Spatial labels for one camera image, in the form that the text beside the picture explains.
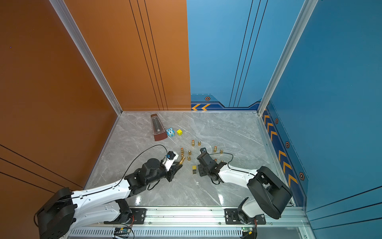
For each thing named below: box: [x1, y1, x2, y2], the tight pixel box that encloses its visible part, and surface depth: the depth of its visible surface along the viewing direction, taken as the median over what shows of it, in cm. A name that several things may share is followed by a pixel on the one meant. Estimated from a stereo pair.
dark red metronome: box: [150, 113, 168, 142], surface depth 100 cm
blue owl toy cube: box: [166, 127, 176, 137], surface depth 107 cm
